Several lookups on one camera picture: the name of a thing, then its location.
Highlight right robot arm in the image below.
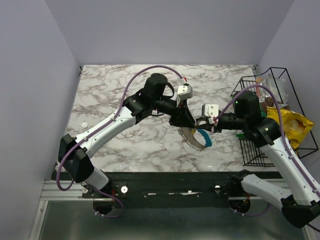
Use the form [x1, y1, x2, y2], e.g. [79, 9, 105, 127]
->
[197, 90, 320, 228]

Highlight grey curved keyring holder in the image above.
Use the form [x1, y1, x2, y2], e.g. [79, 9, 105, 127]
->
[178, 127, 207, 151]

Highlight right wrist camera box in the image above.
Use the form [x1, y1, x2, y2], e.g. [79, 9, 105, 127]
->
[201, 103, 219, 125]

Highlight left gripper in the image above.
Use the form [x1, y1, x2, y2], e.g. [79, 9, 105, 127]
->
[152, 96, 196, 130]

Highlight yellow chips bag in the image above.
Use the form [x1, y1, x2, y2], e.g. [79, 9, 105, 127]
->
[280, 108, 315, 149]

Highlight black wire basket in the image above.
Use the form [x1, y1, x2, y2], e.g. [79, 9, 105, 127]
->
[231, 65, 319, 159]

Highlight blue key tag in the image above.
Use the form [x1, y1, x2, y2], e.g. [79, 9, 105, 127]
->
[197, 129, 212, 147]

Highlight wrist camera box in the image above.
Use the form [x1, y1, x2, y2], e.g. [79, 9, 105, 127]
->
[176, 85, 193, 102]
[201, 103, 219, 125]

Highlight black mounting rail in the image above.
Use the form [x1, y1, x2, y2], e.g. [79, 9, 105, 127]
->
[51, 171, 273, 209]

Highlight green snack packet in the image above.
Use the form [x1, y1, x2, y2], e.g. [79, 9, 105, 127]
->
[236, 132, 246, 138]

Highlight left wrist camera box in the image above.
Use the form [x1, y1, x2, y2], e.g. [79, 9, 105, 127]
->
[176, 85, 193, 102]

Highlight beige bottle white cap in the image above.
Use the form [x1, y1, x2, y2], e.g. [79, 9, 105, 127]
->
[77, 121, 88, 129]

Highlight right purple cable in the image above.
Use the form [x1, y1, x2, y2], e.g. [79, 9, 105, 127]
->
[214, 83, 320, 231]

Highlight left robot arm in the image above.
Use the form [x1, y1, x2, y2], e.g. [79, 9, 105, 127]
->
[58, 73, 195, 198]

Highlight clear snack packet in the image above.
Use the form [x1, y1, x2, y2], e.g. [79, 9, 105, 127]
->
[255, 74, 288, 104]

